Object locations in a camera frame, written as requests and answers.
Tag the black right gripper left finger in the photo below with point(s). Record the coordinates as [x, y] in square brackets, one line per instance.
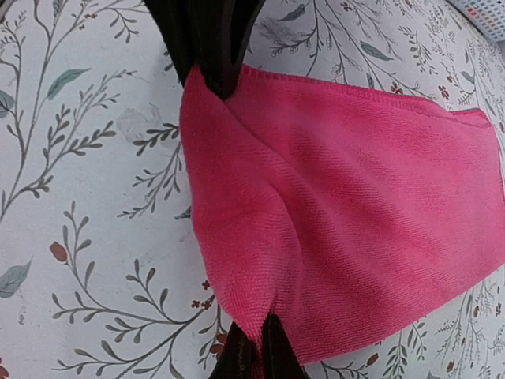
[237, 358]

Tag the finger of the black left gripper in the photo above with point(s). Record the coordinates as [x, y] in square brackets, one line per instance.
[210, 34]

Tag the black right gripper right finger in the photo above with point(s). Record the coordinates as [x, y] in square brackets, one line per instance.
[279, 360]

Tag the pink towel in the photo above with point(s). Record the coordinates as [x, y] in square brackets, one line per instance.
[347, 212]

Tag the floral tablecloth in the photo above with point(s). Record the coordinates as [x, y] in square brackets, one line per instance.
[101, 275]

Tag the white plastic basket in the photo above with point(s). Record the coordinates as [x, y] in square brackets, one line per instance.
[486, 15]

